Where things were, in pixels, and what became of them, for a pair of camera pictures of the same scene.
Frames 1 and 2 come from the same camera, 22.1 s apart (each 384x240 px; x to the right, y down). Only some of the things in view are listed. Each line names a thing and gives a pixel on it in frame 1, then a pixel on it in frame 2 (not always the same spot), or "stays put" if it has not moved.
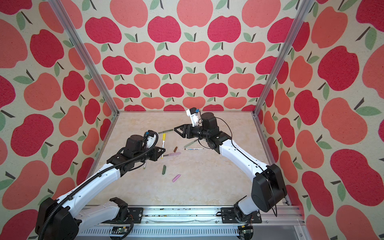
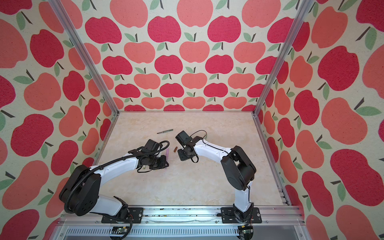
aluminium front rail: [196, 223] stays put
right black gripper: [184, 128] to [181, 157]
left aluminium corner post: [85, 53] stays put
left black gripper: [156, 153] to [163, 164]
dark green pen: [165, 131] stays put
